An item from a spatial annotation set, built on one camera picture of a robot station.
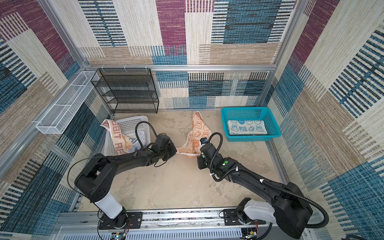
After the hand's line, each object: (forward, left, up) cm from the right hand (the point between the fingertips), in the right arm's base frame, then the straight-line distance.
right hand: (201, 158), depth 83 cm
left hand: (+10, +13, -3) cm, 17 cm away
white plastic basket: (+29, +49, -5) cm, 57 cm away
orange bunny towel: (+11, +5, -6) cm, 13 cm away
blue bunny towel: (+28, -34, -10) cm, 45 cm away
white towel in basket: (+18, +44, -10) cm, 49 cm away
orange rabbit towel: (+16, +50, -7) cm, 52 cm away
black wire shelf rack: (+53, +51, +7) cm, 74 cm away
